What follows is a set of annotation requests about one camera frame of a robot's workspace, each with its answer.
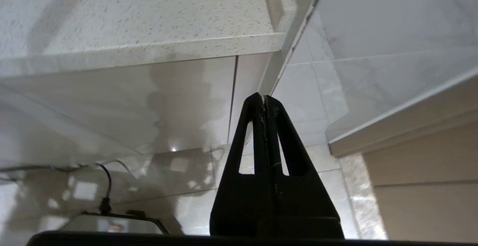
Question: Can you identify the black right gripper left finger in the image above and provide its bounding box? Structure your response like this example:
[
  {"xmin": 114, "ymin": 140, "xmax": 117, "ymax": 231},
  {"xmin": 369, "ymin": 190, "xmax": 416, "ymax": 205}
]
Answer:
[{"xmin": 210, "ymin": 92, "xmax": 275, "ymax": 237}]

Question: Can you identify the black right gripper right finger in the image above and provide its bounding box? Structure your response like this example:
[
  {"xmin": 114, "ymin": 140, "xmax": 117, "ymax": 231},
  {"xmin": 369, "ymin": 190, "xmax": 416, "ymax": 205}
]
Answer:
[{"xmin": 266, "ymin": 95, "xmax": 344, "ymax": 238}]

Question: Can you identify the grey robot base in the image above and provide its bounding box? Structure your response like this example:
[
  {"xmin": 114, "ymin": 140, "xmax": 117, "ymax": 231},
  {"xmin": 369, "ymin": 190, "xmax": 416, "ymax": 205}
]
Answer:
[{"xmin": 60, "ymin": 211, "xmax": 169, "ymax": 235}]

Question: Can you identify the wood tone cabinet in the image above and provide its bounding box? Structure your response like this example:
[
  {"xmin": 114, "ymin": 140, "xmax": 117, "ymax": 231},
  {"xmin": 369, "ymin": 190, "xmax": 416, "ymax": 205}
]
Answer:
[{"xmin": 329, "ymin": 76, "xmax": 478, "ymax": 245}]

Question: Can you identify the glossy white base cabinet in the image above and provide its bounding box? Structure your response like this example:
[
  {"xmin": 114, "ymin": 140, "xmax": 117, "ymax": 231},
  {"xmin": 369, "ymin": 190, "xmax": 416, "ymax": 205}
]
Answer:
[{"xmin": 0, "ymin": 50, "xmax": 286, "ymax": 168}]

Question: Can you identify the black floor power cable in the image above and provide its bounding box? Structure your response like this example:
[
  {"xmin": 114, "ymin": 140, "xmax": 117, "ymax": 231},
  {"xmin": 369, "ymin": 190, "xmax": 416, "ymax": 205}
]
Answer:
[{"xmin": 0, "ymin": 163, "xmax": 113, "ymax": 215}]

